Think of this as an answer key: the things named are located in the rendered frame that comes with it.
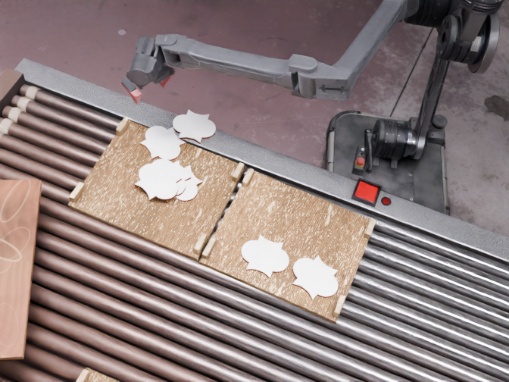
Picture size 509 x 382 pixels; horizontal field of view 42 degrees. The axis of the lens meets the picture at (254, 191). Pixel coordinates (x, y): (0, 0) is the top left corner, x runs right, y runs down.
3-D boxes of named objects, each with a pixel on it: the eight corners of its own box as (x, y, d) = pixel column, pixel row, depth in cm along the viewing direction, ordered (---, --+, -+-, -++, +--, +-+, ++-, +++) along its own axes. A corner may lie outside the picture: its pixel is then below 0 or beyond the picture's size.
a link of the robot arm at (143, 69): (185, 58, 180) (177, 34, 173) (176, 90, 174) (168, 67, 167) (142, 57, 182) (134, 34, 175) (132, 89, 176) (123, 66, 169)
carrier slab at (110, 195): (126, 122, 211) (126, 118, 210) (245, 168, 205) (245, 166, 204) (68, 207, 193) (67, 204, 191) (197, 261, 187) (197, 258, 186)
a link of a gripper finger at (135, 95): (157, 101, 191) (156, 79, 183) (137, 114, 188) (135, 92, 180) (142, 87, 193) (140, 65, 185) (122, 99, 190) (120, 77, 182)
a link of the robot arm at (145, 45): (159, 35, 176) (138, 31, 176) (153, 54, 172) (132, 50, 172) (160, 53, 182) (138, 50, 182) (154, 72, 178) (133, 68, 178)
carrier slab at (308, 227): (249, 171, 205) (250, 168, 204) (374, 223, 199) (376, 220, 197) (198, 264, 187) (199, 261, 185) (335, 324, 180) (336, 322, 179)
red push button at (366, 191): (359, 183, 207) (360, 180, 206) (377, 189, 206) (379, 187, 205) (354, 198, 204) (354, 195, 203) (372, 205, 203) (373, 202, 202)
